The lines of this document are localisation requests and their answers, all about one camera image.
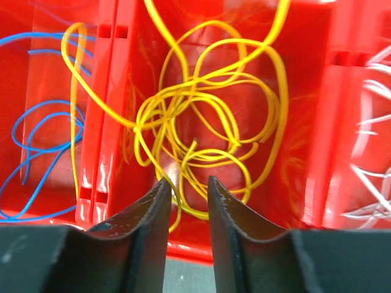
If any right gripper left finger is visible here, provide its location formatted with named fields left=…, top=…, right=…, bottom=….
left=1, top=179, right=172, bottom=292

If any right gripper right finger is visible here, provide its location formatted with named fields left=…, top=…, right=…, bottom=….
left=208, top=176, right=390, bottom=292

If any blue cable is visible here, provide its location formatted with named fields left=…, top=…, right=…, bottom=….
left=0, top=31, right=97, bottom=222

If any yellow cable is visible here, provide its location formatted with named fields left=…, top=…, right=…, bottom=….
left=133, top=0, right=291, bottom=220

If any white cable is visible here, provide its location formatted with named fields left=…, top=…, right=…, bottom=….
left=342, top=42, right=391, bottom=230

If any orange cable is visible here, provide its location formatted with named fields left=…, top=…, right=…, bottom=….
left=60, top=21, right=182, bottom=234

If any red divided plastic bin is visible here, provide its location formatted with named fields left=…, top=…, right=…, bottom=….
left=1, top=1, right=390, bottom=263

